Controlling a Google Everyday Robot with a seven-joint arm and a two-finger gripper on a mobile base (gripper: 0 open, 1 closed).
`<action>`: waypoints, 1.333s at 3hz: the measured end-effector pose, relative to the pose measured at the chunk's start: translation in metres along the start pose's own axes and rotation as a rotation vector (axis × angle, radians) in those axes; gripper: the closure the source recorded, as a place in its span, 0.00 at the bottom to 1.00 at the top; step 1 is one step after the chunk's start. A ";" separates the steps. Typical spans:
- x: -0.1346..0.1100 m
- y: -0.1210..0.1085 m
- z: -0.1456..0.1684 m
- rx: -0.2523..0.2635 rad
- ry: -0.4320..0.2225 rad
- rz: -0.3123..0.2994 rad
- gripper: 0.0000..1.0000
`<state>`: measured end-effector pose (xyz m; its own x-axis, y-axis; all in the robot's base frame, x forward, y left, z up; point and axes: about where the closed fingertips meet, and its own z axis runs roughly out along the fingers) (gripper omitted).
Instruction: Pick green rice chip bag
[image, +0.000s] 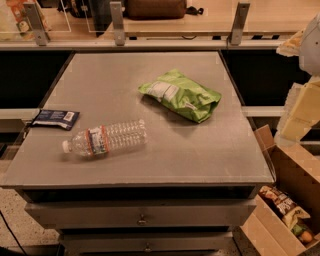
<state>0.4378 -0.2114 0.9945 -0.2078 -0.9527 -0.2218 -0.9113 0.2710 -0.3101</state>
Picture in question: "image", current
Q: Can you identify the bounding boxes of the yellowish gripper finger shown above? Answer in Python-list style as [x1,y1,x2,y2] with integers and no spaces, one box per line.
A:
[274,76,320,146]
[276,30,304,57]

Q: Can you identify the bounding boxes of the green rice chip bag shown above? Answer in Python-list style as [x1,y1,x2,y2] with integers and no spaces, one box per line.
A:
[138,69,222,123]

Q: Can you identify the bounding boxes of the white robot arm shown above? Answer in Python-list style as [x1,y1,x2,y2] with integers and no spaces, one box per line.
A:
[275,14,320,146]

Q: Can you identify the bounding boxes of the brown snack bag in box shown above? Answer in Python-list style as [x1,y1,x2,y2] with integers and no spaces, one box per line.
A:
[259,186,310,231]

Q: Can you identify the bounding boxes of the brown leather bag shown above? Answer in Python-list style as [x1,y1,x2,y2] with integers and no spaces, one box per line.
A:
[125,0,187,20]

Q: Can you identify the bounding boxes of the green yellow snack in box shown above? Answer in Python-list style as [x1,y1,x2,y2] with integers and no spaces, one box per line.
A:
[291,224,313,244]

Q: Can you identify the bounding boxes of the brown cardboard box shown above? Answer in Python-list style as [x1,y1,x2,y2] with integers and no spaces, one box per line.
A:
[241,125,320,256]

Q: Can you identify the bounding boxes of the grey upper drawer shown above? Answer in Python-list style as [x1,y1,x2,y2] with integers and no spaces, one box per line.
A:
[25,199,256,229]

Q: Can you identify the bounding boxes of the grey drawer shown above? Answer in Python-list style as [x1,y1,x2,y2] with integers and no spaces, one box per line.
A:
[25,199,256,229]
[59,232,233,253]

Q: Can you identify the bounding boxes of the grey lower drawer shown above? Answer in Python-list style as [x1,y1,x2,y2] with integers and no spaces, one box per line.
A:
[59,232,233,253]

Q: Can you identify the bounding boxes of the clear plastic water bottle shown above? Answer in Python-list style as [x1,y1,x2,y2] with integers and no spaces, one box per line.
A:
[62,119,147,157]

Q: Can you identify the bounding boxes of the dark blue snack packet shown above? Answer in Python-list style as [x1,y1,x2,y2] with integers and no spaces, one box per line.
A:
[32,109,79,131]

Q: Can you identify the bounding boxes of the orange packaged item behind glass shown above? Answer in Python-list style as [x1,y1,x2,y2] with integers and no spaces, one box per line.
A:
[5,0,51,32]

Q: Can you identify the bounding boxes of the middle metal bracket post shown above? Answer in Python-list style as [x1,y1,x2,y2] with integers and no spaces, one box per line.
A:
[110,1,126,46]

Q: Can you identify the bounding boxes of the left metal bracket post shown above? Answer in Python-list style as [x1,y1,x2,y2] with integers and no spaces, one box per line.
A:
[24,2,50,46]

